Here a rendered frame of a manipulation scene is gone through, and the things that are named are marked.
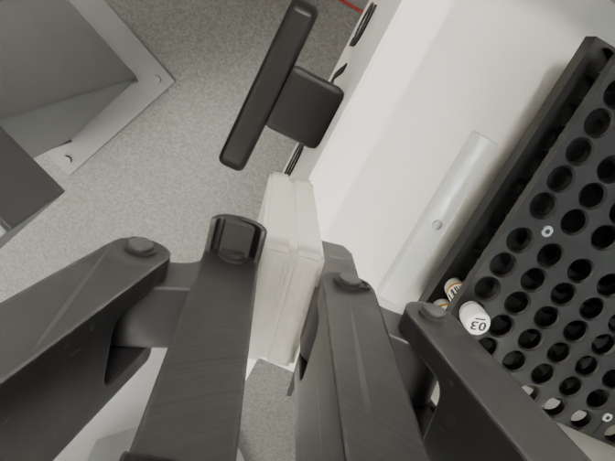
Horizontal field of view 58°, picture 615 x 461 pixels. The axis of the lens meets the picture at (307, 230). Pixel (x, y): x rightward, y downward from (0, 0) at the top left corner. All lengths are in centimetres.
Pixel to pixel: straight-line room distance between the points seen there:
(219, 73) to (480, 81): 87
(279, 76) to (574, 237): 16
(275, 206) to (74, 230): 116
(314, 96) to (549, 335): 17
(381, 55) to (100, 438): 137
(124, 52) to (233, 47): 21
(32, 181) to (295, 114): 22
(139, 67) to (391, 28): 97
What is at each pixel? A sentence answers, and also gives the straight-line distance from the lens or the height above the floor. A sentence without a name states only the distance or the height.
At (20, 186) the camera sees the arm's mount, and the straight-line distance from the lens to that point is 39.
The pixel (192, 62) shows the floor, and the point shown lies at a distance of 116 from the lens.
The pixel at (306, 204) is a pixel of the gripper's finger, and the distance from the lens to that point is 16.
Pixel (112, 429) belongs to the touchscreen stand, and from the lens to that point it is 148.
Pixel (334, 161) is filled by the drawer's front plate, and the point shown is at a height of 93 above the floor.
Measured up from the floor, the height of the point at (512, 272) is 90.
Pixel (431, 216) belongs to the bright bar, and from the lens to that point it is 32.
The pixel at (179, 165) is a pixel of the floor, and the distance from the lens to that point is 119.
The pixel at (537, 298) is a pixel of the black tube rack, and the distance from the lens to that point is 30.
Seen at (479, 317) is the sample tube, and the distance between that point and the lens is 28.
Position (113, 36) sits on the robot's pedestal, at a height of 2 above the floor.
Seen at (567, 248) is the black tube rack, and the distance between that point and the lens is 29.
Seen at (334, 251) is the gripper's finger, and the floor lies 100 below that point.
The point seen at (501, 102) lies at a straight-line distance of 33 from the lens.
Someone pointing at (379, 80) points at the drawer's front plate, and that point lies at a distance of 22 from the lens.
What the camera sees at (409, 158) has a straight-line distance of 32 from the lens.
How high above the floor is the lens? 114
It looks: 70 degrees down
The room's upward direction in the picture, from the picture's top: 174 degrees clockwise
